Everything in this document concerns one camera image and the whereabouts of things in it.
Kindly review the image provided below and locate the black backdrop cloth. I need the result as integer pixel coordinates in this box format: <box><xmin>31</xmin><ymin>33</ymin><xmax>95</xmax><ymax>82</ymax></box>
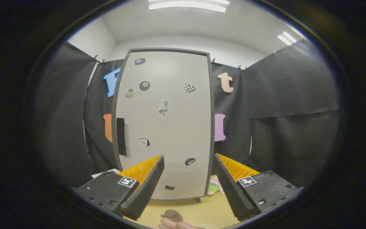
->
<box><xmin>32</xmin><ymin>40</ymin><xmax>341</xmax><ymax>191</ymax></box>

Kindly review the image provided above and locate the beige shoe cabinet door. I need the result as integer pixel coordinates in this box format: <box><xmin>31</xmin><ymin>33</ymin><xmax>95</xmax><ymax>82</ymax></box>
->
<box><xmin>115</xmin><ymin>51</ymin><xmax>212</xmax><ymax>200</ymax></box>

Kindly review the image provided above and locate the grey shoe cabinet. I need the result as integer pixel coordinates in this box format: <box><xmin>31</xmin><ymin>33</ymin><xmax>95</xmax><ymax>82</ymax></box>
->
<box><xmin>111</xmin><ymin>48</ymin><xmax>216</xmax><ymax>203</ymax></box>

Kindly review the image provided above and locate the long ceiling light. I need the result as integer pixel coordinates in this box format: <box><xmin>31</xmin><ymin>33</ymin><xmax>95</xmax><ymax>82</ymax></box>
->
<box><xmin>148</xmin><ymin>0</ymin><xmax>230</xmax><ymax>14</ymax></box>

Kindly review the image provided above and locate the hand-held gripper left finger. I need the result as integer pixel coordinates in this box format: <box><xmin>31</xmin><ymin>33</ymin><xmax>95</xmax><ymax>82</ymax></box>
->
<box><xmin>71</xmin><ymin>155</ymin><xmax>165</xmax><ymax>221</ymax></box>

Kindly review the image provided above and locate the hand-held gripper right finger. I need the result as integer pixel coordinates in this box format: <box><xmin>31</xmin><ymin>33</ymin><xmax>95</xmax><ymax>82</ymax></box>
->
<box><xmin>213</xmin><ymin>153</ymin><xmax>305</xmax><ymax>222</ymax></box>

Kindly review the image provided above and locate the brown fuzzy shoe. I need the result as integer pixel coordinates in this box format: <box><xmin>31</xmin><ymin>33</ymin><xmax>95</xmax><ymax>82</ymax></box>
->
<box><xmin>161</xmin><ymin>209</ymin><xmax>184</xmax><ymax>222</ymax></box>

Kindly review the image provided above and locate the small ceiling light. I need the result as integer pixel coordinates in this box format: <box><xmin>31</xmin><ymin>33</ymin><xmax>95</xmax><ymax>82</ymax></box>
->
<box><xmin>277</xmin><ymin>31</ymin><xmax>298</xmax><ymax>46</ymax></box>

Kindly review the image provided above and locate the black door handle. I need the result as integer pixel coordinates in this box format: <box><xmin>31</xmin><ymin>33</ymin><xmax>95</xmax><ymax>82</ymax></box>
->
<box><xmin>116</xmin><ymin>118</ymin><xmax>127</xmax><ymax>156</ymax></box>

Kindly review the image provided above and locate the pink green soft toy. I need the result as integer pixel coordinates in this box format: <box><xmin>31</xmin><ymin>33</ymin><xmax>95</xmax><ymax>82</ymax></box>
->
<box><xmin>207</xmin><ymin>177</ymin><xmax>225</xmax><ymax>195</ymax></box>

